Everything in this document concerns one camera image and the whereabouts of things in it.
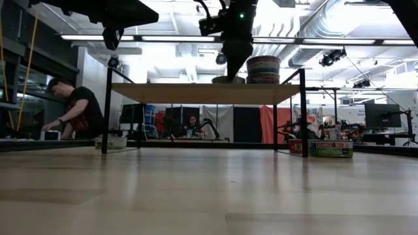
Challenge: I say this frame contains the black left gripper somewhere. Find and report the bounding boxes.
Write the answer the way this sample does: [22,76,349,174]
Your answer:
[29,0,159,30]

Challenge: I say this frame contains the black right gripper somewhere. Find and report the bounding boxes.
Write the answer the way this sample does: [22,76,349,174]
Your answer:
[221,0,259,82]

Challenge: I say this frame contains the gold-lidded seafood can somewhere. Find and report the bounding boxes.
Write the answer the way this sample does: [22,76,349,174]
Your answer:
[211,75,246,85]

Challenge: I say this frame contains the green light tuna can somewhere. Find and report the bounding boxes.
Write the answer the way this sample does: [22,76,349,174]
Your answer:
[308,139,354,159]

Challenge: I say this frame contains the black monitor on arm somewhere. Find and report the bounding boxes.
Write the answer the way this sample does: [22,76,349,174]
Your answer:
[364,103,402,129]

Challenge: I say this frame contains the wooden shelf with black legs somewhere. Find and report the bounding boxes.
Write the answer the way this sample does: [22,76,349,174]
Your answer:
[100,67,310,159]

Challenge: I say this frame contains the long linear ceiling light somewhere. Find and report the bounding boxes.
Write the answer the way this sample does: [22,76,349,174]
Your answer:
[60,33,416,46]

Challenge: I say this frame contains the white curtain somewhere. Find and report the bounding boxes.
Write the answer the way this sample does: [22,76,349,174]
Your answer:
[201,104,234,142]

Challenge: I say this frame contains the black curtain panel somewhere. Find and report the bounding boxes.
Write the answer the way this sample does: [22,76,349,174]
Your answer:
[233,106,262,144]
[165,106,201,138]

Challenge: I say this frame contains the orange red curtain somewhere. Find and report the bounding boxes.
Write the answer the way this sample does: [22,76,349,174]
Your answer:
[260,104,292,144]

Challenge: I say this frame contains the person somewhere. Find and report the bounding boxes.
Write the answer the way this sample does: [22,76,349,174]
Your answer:
[41,77,105,140]
[185,114,201,138]

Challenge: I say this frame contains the black monitor on stand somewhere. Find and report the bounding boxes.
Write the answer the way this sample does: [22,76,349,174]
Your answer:
[119,103,145,131]

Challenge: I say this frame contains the blue storage bins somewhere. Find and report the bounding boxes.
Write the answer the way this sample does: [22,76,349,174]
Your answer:
[144,104,156,127]

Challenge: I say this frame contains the white box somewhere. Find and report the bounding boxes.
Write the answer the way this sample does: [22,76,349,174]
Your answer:
[39,130,62,142]

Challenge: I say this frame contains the dark work desk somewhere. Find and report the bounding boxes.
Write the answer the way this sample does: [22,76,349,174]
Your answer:
[354,132,417,147]

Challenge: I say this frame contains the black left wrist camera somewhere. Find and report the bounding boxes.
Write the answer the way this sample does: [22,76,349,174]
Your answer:
[102,27,125,52]

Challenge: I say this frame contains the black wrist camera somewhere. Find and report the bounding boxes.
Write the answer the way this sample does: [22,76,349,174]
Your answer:
[102,27,125,52]
[198,14,227,37]

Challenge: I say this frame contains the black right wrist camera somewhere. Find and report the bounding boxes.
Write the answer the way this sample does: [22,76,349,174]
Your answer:
[198,14,227,37]

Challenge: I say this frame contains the black camera cable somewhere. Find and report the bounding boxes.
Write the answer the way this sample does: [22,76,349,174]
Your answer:
[194,0,210,19]

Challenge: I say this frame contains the silver ceiling air duct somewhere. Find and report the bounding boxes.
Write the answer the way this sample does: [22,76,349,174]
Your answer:
[243,0,373,76]

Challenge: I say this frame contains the colourful wall poster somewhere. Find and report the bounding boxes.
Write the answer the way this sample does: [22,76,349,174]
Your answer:
[291,106,323,131]

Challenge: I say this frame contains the yellow cable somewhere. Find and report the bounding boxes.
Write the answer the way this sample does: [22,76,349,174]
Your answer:
[15,11,39,132]

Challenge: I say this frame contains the black rig frame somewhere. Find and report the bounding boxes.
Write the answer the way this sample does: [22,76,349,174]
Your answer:
[305,86,418,138]

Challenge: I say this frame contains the black metal table frame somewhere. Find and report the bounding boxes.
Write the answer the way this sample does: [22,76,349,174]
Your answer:
[0,139,418,158]

